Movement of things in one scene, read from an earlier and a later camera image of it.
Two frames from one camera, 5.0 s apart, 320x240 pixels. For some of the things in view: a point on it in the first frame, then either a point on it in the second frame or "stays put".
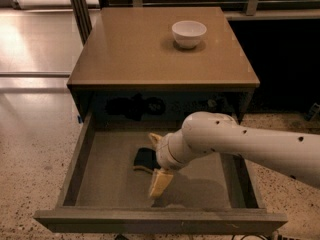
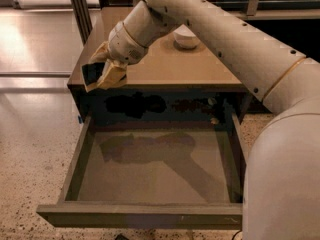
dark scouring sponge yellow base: [146, 160] -> [92, 72]
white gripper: [164, 153] -> [124, 46]
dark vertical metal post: [80, 10] stays put
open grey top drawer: [108, 195] stays put
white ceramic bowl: [188, 34] stays put
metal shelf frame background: [242, 2] stays put
